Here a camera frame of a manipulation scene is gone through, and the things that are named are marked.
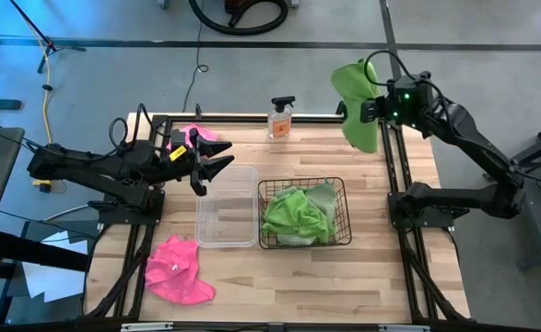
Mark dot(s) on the clear plastic bin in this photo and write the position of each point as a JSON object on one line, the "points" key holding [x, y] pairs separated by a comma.
{"points": [[226, 207]]}

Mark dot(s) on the black frame clamp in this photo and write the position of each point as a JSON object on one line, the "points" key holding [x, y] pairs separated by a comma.
{"points": [[198, 111], [340, 110]]}

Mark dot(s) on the black aluminium table frame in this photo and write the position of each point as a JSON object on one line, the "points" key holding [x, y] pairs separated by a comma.
{"points": [[251, 119]]}

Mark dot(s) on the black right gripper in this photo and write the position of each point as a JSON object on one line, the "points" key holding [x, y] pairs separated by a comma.
{"points": [[373, 110]]}

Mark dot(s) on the white paper sheets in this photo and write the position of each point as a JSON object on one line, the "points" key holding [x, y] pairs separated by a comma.
{"points": [[49, 276]]}

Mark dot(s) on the light pink microfiber towel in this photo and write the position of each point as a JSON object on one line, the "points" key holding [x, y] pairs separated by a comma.
{"points": [[208, 134]]}

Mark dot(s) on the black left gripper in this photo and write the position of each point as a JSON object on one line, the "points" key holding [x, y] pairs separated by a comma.
{"points": [[197, 177]]}

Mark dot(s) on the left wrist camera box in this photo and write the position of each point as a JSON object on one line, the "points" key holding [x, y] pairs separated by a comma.
{"points": [[178, 138]]}

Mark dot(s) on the bright green microfiber towel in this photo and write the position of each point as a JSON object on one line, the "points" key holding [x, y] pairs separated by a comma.
{"points": [[355, 106], [293, 216]]}

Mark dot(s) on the clear spray bottle orange label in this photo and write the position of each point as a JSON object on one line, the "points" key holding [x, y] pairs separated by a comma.
{"points": [[280, 122]]}

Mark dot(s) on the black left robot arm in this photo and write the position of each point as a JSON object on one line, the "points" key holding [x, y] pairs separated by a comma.
{"points": [[95, 168]]}

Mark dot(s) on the black tripod stand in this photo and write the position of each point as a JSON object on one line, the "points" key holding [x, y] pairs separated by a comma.
{"points": [[39, 32]]}

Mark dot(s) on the hot pink microfiber towel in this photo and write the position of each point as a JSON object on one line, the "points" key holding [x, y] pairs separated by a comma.
{"points": [[178, 272]]}

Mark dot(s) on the silver metal bracket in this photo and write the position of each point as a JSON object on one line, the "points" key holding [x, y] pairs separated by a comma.
{"points": [[145, 327], [403, 328]]}

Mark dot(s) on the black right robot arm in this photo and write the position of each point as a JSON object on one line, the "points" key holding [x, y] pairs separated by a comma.
{"points": [[473, 143]]}

